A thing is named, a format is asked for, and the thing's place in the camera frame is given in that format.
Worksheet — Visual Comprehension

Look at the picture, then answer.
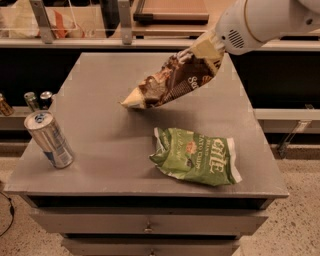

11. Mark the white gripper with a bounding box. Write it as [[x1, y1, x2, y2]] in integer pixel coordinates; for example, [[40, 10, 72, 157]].
[[191, 0, 254, 66]]

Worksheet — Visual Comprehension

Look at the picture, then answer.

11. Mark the brown chip bag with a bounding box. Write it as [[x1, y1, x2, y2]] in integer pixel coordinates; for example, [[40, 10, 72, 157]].
[[121, 48, 224, 109]]

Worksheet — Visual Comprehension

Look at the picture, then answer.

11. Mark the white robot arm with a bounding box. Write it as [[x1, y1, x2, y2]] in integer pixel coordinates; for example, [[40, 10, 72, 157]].
[[189, 0, 320, 61]]

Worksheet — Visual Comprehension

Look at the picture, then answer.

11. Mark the green jalapeno chip bag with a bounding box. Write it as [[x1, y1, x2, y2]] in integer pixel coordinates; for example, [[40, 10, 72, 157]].
[[149, 128, 242, 186]]

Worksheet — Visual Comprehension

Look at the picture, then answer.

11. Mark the white orange plastic bag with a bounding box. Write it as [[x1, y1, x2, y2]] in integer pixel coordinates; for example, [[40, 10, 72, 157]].
[[9, 0, 85, 38]]

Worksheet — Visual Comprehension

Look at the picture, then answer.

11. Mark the dark wooden tray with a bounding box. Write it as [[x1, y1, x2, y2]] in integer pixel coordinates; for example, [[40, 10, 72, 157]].
[[133, 0, 209, 24]]

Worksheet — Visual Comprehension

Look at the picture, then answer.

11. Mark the dark can on shelf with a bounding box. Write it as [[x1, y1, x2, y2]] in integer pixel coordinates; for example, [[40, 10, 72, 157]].
[[40, 91, 53, 110]]

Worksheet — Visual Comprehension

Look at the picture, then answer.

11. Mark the grey drawer cabinet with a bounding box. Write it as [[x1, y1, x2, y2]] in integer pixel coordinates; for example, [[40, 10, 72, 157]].
[[5, 53, 288, 243]]

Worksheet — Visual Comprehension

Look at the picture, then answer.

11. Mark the silver blue energy drink can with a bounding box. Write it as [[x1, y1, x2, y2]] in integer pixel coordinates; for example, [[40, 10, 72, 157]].
[[24, 110, 74, 169]]

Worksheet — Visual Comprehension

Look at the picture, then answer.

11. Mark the upper grey drawer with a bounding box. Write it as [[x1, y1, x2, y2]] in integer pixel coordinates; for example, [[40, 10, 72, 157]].
[[31, 208, 267, 236]]

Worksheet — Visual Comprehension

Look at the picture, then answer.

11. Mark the grey drawer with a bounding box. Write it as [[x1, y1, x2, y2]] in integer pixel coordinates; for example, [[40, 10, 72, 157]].
[[31, 208, 267, 236], [62, 238, 240, 256]]

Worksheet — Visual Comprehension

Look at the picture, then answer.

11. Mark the lower grey drawer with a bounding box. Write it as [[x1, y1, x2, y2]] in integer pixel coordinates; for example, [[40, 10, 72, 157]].
[[62, 238, 240, 256]]

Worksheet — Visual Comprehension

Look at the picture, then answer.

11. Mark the middle metal rail bracket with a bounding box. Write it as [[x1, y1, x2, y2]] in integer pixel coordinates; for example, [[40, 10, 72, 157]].
[[118, 0, 133, 45]]

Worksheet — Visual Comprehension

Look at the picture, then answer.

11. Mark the metal rail bracket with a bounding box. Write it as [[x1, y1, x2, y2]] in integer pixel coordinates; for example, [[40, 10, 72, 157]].
[[118, 0, 133, 45], [29, 0, 55, 44]]

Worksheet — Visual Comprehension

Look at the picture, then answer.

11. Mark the left metal rail bracket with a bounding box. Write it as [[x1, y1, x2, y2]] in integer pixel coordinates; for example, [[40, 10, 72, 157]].
[[29, 0, 55, 44]]

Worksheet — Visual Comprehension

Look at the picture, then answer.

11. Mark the black floor cable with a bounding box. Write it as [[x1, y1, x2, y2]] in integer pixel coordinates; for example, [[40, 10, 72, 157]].
[[0, 191, 16, 238]]

